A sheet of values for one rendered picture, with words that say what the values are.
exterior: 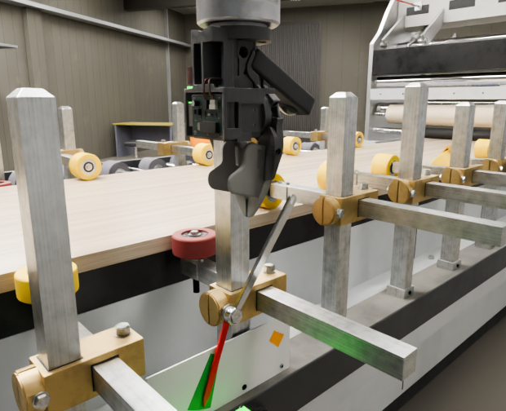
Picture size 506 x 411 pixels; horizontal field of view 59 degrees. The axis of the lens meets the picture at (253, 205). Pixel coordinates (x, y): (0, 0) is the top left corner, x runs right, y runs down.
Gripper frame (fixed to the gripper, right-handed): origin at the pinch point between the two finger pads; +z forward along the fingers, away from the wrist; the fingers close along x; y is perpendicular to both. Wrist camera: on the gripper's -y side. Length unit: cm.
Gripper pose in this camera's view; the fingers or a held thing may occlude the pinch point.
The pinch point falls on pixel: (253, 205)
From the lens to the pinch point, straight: 54.3
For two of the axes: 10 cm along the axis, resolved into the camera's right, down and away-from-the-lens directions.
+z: 0.0, 9.7, 2.3
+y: -7.4, 1.6, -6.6
